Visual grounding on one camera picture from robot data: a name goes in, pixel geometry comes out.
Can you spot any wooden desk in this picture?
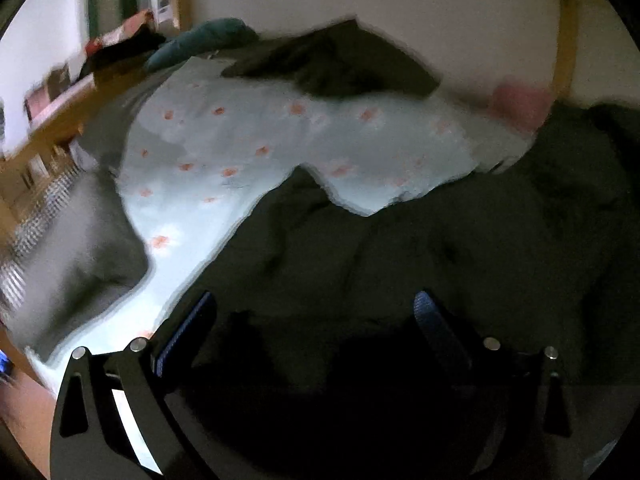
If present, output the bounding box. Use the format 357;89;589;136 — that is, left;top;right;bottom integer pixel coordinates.
0;62;151;221

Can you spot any wooden bunk bed frame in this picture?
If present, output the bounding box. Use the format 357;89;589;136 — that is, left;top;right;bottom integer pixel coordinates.
0;0;582;376

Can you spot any teal pillow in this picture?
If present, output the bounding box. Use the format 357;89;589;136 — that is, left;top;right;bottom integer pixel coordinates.
146;17;259;72

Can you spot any black jacket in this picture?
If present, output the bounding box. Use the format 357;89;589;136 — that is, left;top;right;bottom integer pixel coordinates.
162;102;640;480

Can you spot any folded grey cloth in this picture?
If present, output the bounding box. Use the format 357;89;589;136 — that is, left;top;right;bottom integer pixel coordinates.
14;170;152;363

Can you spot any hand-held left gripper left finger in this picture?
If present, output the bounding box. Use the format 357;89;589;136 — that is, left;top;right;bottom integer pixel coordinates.
50;290;217;480

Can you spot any light blue floral bed sheet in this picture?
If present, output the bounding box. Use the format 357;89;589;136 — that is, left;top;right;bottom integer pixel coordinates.
25;55;533;476

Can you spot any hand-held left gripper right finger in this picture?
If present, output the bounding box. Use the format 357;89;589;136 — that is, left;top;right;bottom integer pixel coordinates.
413;289;576;480

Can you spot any red box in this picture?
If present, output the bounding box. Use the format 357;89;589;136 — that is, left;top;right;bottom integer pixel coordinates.
97;10;153;43

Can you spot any grey blanket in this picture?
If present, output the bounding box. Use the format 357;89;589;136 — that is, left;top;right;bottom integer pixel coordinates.
74;71;168;173

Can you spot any pink plush toy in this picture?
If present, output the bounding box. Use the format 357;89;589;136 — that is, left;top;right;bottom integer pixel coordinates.
486;77;552;134

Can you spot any olive green garment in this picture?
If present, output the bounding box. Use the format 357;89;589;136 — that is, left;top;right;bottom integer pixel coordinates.
221;19;444;102

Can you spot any dark clothes pile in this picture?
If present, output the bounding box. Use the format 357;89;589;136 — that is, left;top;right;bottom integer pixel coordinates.
80;25;168;78

